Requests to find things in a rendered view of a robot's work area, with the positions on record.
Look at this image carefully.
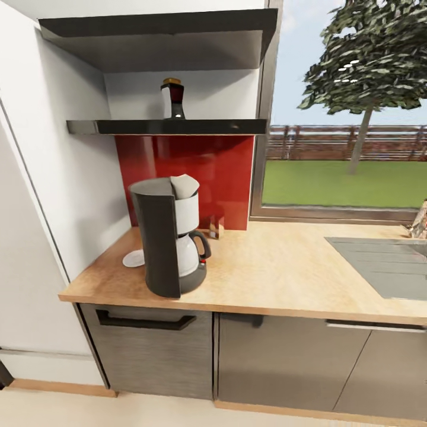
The bottle of coffee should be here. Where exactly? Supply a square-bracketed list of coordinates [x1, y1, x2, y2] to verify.
[161, 78, 186, 120]

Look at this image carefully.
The paper coffee filter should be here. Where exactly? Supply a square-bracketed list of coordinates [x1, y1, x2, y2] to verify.
[170, 174, 199, 200]

